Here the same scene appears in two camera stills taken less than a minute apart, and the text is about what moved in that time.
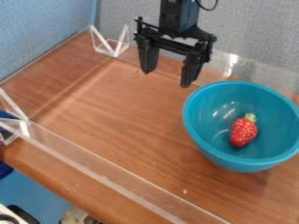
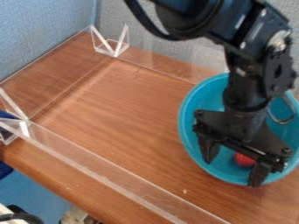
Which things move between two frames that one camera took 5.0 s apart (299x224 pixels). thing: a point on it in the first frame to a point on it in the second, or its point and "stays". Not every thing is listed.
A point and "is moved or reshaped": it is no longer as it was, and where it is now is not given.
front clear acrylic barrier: x=98 y=171 stays
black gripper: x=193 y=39 to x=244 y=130
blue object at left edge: x=6 y=135 stays
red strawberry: x=244 y=130 is moved or reshaped
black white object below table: x=13 y=214 stays
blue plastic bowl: x=245 y=122 is moved or reshaped
